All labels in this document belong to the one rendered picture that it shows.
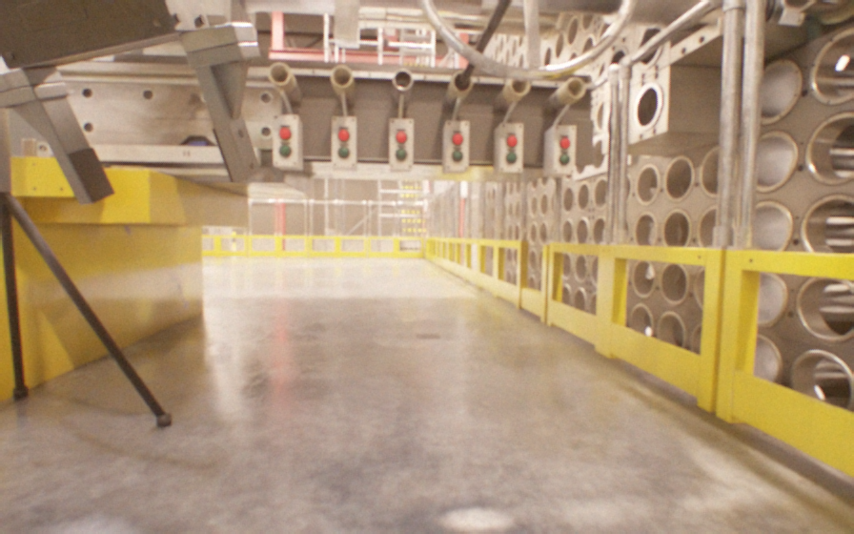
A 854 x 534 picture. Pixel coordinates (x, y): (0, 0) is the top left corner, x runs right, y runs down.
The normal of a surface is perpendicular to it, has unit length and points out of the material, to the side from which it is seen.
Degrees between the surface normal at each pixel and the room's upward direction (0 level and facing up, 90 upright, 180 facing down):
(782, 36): 90
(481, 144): 90
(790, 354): 90
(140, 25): 113
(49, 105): 83
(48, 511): 0
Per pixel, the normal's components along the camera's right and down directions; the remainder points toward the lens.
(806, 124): -0.99, 0.00
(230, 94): -0.06, 0.46
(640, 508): 0.01, -1.00
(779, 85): 0.07, 0.71
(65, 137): 0.99, -0.11
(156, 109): 0.11, 0.07
